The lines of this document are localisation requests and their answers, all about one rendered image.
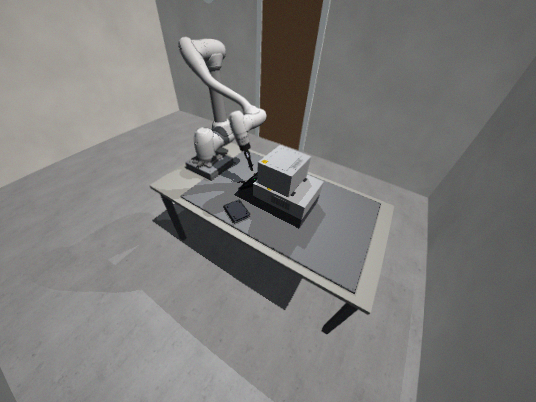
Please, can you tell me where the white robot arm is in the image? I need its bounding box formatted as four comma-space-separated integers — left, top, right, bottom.
178, 37, 266, 168

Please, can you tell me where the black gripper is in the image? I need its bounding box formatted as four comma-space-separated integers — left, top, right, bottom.
239, 143, 255, 175

